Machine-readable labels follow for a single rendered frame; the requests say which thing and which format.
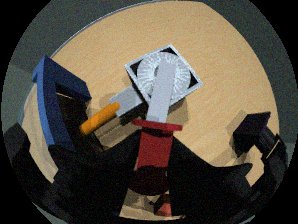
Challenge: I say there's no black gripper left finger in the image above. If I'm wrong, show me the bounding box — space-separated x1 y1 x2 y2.
48 129 141 213

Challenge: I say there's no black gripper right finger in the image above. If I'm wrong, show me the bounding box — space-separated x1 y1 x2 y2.
166 136 253 217

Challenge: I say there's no dark blue rectangular frame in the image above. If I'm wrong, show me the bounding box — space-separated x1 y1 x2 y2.
36 55 92 152

